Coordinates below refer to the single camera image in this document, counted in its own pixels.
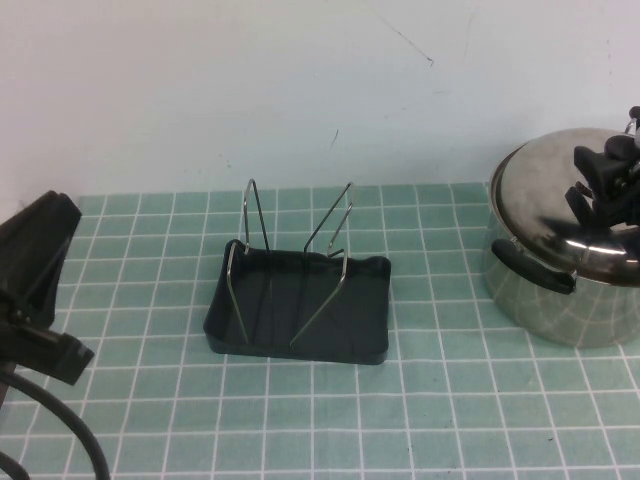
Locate thick black cable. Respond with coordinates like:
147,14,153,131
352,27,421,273
0,448,29,480
0,368,112,480

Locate black tray wire lid rack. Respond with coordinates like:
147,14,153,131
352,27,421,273
202,177,392,369

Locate green white checked tablecloth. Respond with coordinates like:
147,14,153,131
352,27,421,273
0,182,640,480

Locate stainless steel pot lid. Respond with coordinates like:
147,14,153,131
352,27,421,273
488,125,640,290

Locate stainless steel cooking pot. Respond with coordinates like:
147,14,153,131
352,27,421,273
480,105,640,350

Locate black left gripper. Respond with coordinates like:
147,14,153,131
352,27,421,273
0,190,97,387

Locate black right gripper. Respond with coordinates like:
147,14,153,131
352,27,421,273
563,144,640,227

